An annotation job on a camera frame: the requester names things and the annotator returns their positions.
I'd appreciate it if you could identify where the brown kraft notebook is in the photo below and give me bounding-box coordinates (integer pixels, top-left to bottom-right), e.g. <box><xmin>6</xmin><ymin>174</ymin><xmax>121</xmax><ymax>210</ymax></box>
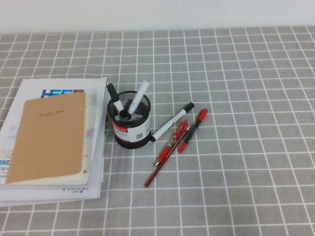
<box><xmin>5</xmin><ymin>91</ymin><xmax>87</xmax><ymax>185</ymax></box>

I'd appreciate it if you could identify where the black mesh pen holder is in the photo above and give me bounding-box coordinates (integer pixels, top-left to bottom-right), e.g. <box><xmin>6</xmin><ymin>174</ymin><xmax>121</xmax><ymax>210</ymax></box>
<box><xmin>107</xmin><ymin>90</ymin><xmax>152</xmax><ymax>149</ymax></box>

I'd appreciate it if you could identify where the white HEEC catalogue book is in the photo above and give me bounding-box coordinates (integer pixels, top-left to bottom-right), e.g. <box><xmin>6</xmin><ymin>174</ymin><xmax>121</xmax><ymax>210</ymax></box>
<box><xmin>0</xmin><ymin>77</ymin><xmax>108</xmax><ymax>187</ymax></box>

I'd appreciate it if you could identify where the grey checked tablecloth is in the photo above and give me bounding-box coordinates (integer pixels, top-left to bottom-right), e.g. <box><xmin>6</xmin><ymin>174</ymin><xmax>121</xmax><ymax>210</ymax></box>
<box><xmin>0</xmin><ymin>26</ymin><xmax>315</xmax><ymax>236</ymax></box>

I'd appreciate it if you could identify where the white AgileX brochure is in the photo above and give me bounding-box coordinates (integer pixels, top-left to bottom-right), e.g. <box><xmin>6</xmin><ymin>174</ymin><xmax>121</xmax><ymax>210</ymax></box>
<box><xmin>0</xmin><ymin>81</ymin><xmax>107</xmax><ymax>200</ymax></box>

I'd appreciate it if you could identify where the red-capped black marker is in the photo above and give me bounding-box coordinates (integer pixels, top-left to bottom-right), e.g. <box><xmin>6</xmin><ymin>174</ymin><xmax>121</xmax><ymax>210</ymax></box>
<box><xmin>178</xmin><ymin>108</ymin><xmax>209</xmax><ymax>154</ymax></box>

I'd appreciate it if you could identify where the black-capped whiteboard marker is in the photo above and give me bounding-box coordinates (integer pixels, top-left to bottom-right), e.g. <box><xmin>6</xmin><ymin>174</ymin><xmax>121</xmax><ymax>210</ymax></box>
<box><xmin>106</xmin><ymin>83</ymin><xmax>124</xmax><ymax>112</ymax></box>
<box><xmin>151</xmin><ymin>102</ymin><xmax>195</xmax><ymax>143</ymax></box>

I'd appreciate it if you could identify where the red pencil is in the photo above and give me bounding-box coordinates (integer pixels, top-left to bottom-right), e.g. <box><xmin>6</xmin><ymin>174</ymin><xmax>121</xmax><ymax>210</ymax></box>
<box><xmin>144</xmin><ymin>124</ymin><xmax>194</xmax><ymax>188</ymax></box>

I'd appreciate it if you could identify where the red gel pen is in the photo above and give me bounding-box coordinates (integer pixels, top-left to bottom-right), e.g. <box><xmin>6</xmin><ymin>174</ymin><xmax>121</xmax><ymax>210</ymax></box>
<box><xmin>154</xmin><ymin>119</ymin><xmax>189</xmax><ymax>167</ymax></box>

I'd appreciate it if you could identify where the white-capped white marker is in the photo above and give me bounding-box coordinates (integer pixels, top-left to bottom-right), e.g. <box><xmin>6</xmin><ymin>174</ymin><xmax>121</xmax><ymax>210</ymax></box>
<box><xmin>127</xmin><ymin>80</ymin><xmax>150</xmax><ymax>116</ymax></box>

